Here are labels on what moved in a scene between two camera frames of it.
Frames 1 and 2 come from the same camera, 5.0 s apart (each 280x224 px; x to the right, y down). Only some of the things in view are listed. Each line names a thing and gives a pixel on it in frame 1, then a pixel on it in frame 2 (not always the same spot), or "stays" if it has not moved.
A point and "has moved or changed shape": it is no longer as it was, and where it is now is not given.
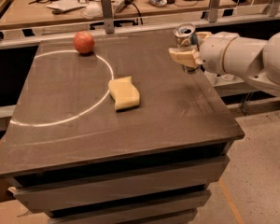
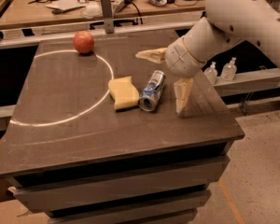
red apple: x=83 y=41 stays
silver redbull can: x=186 y=35 has moved or changed shape
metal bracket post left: x=107 y=13 stays
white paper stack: x=66 y=5 stays
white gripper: x=215 y=52 to x=183 y=61
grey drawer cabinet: x=159 y=188 stays
